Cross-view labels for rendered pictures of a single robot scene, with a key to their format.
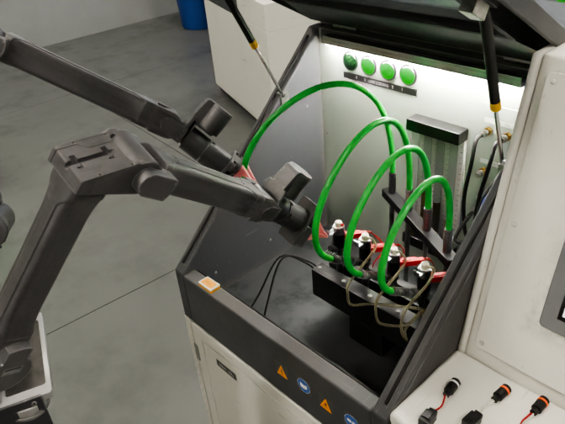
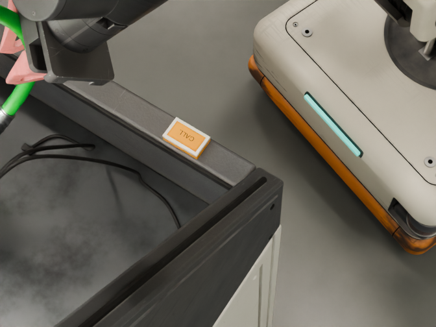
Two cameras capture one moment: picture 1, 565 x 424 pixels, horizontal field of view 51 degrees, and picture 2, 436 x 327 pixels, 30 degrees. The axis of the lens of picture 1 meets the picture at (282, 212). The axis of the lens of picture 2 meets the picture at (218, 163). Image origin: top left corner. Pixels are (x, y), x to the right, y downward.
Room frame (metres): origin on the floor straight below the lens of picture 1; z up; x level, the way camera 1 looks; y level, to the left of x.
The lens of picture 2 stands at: (1.57, 0.15, 1.84)
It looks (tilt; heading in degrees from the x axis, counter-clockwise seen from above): 67 degrees down; 169
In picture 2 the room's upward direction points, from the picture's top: 6 degrees counter-clockwise
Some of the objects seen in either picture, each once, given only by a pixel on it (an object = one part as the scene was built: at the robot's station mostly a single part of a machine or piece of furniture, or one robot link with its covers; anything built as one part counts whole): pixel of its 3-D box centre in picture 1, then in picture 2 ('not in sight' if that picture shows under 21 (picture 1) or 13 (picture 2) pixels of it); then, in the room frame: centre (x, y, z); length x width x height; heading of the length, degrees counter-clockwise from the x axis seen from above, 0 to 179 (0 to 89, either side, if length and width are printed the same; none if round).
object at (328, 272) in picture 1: (378, 312); not in sight; (1.05, -0.20, 0.91); 0.34 x 0.10 x 0.15; 40
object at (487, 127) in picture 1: (498, 176); not in sight; (1.12, -0.48, 1.20); 0.13 x 0.03 x 0.31; 40
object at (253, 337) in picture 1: (272, 353); (58, 87); (0.98, 0.05, 0.87); 0.62 x 0.04 x 0.16; 40
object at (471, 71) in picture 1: (412, 57); not in sight; (1.31, -0.33, 1.43); 0.54 x 0.03 x 0.02; 40
